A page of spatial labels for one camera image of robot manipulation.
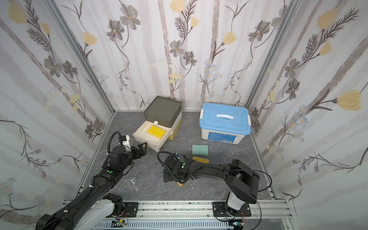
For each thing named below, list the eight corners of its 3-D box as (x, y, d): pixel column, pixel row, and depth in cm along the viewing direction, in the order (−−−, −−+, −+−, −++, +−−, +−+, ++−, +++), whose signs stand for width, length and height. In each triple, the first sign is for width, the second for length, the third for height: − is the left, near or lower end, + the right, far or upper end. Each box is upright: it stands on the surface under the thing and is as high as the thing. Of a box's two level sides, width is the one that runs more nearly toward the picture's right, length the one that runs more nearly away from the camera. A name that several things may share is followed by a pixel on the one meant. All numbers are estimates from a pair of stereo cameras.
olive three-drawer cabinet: (147, 132, 109) (140, 114, 93) (160, 114, 121) (156, 95, 105) (172, 141, 104) (169, 123, 88) (183, 121, 116) (182, 102, 100)
